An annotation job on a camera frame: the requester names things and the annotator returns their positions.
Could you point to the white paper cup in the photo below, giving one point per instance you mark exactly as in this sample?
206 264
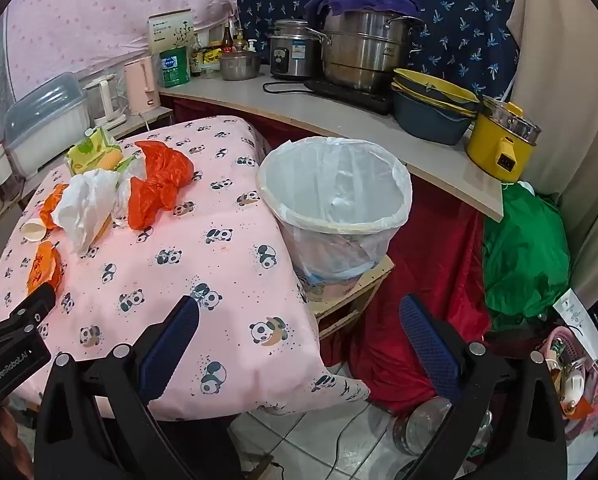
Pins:
33 231

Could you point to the pink plastic basket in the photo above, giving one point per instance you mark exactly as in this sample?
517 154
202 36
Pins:
564 340

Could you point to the clear glass jar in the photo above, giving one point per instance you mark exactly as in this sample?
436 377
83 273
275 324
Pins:
421 425

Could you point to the person's left hand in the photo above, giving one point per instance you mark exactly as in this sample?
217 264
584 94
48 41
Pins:
14 435

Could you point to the small steel pot with lid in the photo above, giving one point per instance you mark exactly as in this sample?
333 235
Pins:
239 66

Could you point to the black induction cooktop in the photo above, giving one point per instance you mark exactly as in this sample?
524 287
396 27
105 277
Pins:
339 92

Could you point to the green plastic bag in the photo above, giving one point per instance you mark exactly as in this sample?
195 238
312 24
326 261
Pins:
524 255

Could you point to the yellow rimmed basin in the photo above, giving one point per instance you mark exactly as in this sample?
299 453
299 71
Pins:
429 85

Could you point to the pink electric kettle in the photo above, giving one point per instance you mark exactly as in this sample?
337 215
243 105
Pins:
141 85

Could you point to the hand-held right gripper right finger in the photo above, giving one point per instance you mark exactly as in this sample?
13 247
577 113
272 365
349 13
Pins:
429 345

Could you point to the white plastic bag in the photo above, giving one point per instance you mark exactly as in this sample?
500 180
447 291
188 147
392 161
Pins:
84 205

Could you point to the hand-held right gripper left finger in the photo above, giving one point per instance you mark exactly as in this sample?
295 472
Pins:
171 345

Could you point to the blue plastic basin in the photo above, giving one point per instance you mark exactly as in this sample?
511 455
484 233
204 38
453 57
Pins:
429 125

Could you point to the green and yellow snack packet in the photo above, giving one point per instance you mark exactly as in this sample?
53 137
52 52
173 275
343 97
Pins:
91 152

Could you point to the dark sauce bottle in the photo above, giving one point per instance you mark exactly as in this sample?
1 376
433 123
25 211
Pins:
196 60

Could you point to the blue printed cloth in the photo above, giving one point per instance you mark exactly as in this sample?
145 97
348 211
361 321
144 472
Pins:
454 25

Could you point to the white plastic bin with liner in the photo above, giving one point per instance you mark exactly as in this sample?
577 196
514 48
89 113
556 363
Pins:
299 185

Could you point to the yellow labelled jar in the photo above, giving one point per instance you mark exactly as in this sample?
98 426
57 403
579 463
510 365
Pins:
210 57

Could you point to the steel rice cooker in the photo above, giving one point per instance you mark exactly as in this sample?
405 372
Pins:
291 52

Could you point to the small wooden stool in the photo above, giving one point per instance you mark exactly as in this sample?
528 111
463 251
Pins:
339 301

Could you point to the white electric jug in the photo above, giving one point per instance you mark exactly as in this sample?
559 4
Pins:
104 100

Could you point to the red labelled sauce bottle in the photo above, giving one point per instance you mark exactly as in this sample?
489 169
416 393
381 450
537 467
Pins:
227 40

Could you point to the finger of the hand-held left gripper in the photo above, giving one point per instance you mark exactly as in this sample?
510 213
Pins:
29 306

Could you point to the pink panda print tablecloth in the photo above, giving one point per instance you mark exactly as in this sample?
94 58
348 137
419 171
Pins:
204 210

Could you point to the large steel steamer pot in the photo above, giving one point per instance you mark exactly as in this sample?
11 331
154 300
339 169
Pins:
364 50

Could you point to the beige curtain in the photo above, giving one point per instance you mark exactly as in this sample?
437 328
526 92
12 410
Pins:
554 85

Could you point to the white container grey lid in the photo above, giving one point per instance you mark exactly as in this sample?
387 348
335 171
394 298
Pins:
49 125

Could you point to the pink dotted cloth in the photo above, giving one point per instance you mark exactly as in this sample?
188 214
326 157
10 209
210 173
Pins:
104 10

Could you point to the yellow electric pot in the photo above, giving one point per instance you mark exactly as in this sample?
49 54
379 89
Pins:
494 150

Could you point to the beige cardboard carton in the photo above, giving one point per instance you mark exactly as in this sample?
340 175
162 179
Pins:
171 30

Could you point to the white paper tag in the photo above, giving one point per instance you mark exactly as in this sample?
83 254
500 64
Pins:
579 320

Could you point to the red plastic bag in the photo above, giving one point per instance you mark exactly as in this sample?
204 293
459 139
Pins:
161 175

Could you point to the flat orange wrapper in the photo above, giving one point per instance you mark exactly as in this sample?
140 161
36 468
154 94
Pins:
44 270

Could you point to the green canister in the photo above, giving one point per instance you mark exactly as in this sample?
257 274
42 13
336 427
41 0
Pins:
174 67

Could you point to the small amber bottle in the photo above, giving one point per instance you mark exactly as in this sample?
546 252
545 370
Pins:
238 42

